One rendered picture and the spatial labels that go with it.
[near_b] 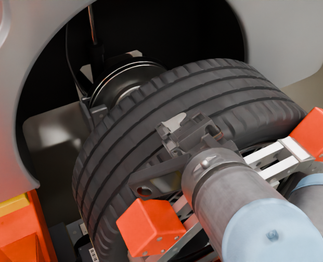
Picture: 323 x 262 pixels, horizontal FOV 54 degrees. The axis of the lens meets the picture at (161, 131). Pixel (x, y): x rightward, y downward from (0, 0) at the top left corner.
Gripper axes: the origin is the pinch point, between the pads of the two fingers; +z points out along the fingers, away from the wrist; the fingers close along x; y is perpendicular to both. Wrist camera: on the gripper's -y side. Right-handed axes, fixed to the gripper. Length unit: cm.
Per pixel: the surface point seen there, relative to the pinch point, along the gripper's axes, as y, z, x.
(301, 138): 23.2, -2.8, -19.3
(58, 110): -53, 175, -25
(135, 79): 2.6, 46.2, -2.1
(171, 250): -11.8, -8.4, -18.3
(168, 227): -8.6, -12.1, -9.9
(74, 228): -66, 83, -58
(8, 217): -56, 38, -12
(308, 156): 20.7, -7.8, -19.4
